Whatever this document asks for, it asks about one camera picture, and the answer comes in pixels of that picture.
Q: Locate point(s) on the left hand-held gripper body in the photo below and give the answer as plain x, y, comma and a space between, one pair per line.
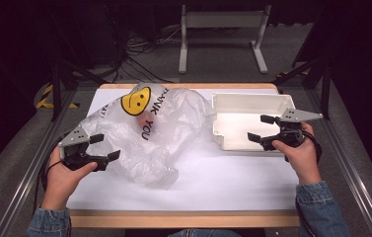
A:
75, 138

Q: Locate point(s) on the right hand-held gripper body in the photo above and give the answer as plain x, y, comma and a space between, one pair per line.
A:
297, 116

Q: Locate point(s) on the white plastic box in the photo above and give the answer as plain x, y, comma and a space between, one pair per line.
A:
239, 121

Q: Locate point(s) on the clear plastic bag yellow face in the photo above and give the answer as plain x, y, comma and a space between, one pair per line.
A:
160, 138

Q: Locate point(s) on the person's left hand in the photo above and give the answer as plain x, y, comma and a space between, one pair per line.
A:
60, 181

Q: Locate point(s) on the person's right hand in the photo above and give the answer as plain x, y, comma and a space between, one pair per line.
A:
305, 161

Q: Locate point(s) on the black metal stand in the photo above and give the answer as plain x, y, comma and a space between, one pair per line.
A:
325, 89
57, 89

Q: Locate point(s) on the yellow black hazard tape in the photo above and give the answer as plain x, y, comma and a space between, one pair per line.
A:
43, 98

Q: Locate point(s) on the white table mat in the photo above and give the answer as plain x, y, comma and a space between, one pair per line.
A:
213, 177

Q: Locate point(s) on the person's legs in jeans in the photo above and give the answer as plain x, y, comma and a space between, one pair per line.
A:
203, 233

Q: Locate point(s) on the white metal stand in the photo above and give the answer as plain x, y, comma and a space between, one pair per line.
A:
221, 19

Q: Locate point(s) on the aluminium frame rail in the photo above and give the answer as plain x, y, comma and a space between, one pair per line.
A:
25, 184
348, 164

